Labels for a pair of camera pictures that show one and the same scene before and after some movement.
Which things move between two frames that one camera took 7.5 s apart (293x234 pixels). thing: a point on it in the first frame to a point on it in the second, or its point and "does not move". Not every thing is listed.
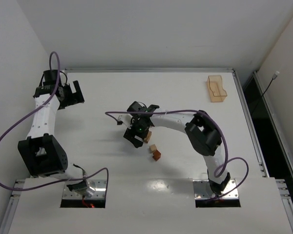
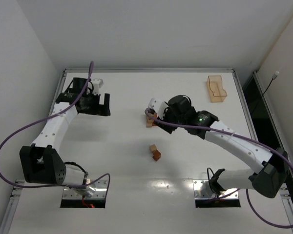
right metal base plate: [202, 190] does not move
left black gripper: [72, 96] to [97, 105]
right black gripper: [133, 137] to [167, 121]
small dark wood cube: [156, 155] does not move
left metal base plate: [99, 185] does not move
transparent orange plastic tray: [215, 85] does not move
